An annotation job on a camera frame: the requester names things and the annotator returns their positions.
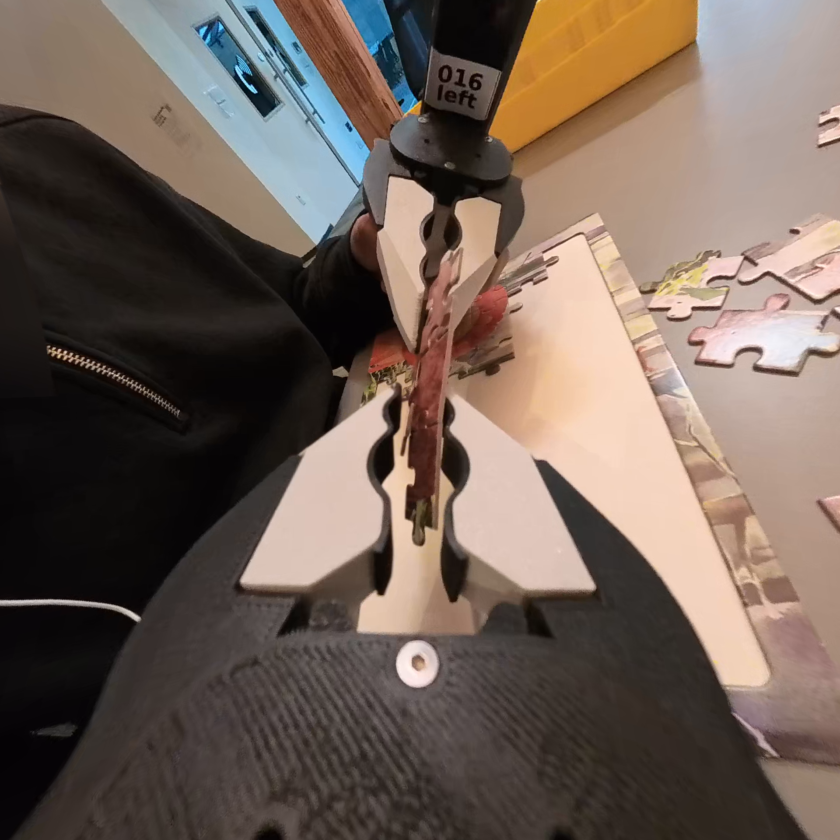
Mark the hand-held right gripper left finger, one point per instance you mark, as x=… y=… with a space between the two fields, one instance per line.
x=315 y=525

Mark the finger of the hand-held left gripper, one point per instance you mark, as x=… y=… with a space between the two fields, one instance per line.
x=400 y=249
x=482 y=243

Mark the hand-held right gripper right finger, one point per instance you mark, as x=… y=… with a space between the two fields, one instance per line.
x=525 y=525

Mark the joined bear face puzzle pieces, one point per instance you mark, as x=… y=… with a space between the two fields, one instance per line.
x=441 y=315

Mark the brown and green puzzle piece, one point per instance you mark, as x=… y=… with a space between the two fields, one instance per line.
x=423 y=499

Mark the printed frame puzzle tray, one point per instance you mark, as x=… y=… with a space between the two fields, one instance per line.
x=590 y=426

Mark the person's left forearm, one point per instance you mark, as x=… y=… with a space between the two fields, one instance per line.
x=328 y=295

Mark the person's left hand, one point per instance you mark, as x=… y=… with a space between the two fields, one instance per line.
x=364 y=246

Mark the assembled lion puzzle section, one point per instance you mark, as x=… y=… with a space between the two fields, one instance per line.
x=489 y=312

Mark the wooden column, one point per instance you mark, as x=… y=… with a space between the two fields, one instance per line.
x=341 y=59

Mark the yellow plastic bin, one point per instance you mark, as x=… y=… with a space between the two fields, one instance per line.
x=590 y=65

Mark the white glass door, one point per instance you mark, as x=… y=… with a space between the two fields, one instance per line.
x=229 y=59

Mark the person in black jacket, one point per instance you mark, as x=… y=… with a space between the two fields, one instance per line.
x=131 y=262

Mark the scattered loose puzzle pieces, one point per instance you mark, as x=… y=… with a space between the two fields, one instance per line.
x=761 y=334

